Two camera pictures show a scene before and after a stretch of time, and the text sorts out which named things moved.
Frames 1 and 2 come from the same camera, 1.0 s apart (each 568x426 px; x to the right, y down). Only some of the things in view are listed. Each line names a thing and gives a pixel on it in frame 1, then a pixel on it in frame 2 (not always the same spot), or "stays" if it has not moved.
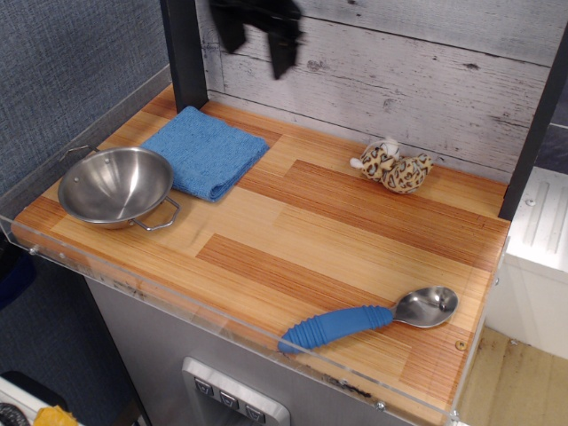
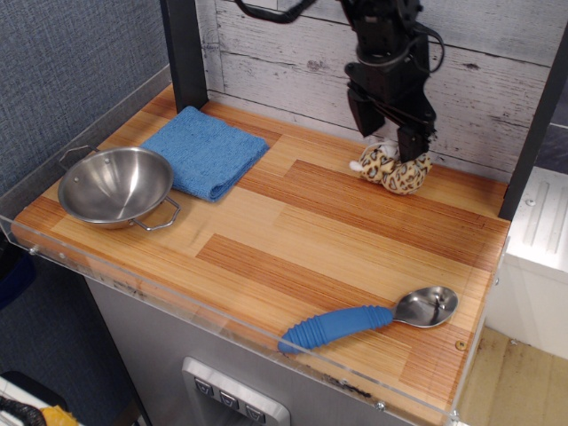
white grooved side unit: x=529 y=297 stays
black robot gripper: x=283 y=12 → x=399 y=90
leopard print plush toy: x=382 y=161 stays
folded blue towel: x=208 y=155 stays
